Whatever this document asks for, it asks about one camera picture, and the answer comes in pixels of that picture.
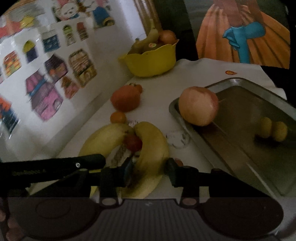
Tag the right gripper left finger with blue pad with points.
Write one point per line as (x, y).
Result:
(108, 180)

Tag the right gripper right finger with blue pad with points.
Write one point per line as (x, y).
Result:
(191, 179)

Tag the red cherry tomato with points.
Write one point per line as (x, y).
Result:
(133, 143)

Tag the small orange tangerine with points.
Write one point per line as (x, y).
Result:
(118, 117)

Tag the red yellow striped apple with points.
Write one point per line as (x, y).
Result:
(198, 105)

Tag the large red tomato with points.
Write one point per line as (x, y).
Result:
(126, 98)

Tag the small yellow green fruit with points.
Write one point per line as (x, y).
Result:
(266, 127)

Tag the person's hand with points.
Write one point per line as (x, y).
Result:
(9, 226)

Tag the metal baking tray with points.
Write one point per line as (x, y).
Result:
(231, 142)

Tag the houses drawing paper sheet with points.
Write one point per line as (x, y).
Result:
(51, 75)

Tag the yellow plastic fruit bowl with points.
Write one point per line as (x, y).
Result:
(151, 63)

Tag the banana in yellow bowl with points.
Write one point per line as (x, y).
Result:
(152, 37)

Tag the orange fruit in bowl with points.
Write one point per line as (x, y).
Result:
(167, 37)

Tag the orange dress girl painting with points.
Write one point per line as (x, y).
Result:
(251, 32)

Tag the cartoon children poster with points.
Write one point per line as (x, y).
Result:
(19, 15)

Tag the brown wooden post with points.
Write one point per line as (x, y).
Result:
(146, 10)

